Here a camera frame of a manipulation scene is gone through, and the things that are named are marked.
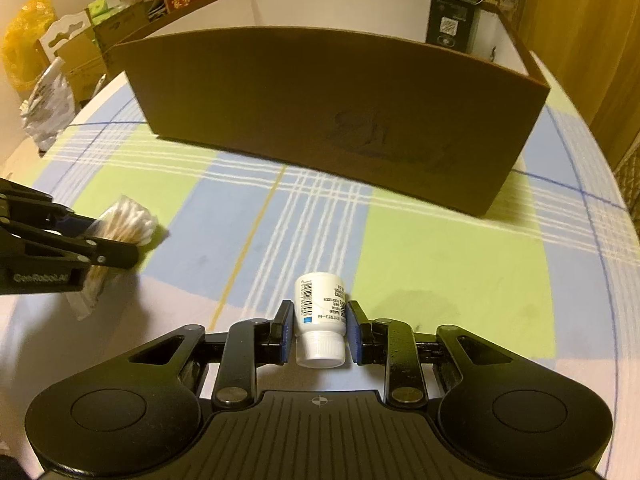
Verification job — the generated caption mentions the black product box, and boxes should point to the black product box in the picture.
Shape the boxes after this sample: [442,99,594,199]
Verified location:
[424,0,484,54]

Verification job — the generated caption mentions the small green tissue packs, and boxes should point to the small green tissue packs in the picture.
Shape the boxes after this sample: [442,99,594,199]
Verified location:
[87,0,132,24]

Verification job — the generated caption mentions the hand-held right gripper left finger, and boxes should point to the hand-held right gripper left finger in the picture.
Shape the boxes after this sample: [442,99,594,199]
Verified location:
[127,299,296,408]

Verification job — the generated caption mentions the silver plastic bag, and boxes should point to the silver plastic bag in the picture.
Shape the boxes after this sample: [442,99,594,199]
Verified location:
[19,57,77,154]

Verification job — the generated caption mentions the white cardboard hanger box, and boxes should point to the white cardboard hanger box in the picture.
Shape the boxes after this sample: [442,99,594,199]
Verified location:
[37,12,94,62]

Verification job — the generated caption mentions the bag of cotton swabs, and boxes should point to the bag of cotton swabs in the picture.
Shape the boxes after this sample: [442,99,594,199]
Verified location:
[67,194,159,322]

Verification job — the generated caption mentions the brown cardboard storage box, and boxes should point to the brown cardboard storage box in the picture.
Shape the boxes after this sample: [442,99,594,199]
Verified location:
[107,0,552,219]

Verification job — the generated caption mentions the small brown cardboard box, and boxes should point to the small brown cardboard box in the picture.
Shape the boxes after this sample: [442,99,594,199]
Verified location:
[57,35,109,104]

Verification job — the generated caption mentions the chair with quilted cover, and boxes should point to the chair with quilted cover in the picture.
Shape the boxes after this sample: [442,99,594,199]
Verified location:
[612,134,640,202]

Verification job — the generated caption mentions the desktop with plaid tablecloth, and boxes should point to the desktop with plaid tablecloth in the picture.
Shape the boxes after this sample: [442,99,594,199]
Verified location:
[0,50,640,480]

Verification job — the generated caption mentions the yellow plastic bag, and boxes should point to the yellow plastic bag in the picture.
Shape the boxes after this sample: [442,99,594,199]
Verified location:
[2,0,54,94]

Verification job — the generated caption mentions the wooden cabinet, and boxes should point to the wooden cabinet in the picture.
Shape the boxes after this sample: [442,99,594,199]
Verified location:
[517,0,640,162]

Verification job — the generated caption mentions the tall brown cardboard box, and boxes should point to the tall brown cardboard box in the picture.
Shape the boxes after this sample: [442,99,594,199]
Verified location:
[92,2,152,52]

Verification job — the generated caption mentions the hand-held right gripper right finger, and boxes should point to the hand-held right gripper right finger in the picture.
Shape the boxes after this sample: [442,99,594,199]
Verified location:
[346,299,526,408]

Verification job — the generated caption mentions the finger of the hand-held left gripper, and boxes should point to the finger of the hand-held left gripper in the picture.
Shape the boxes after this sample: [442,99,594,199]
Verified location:
[0,176,97,234]
[0,221,139,268]

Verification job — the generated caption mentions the white medicine bottle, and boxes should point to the white medicine bottle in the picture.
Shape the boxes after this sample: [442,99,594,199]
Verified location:
[293,270,347,369]

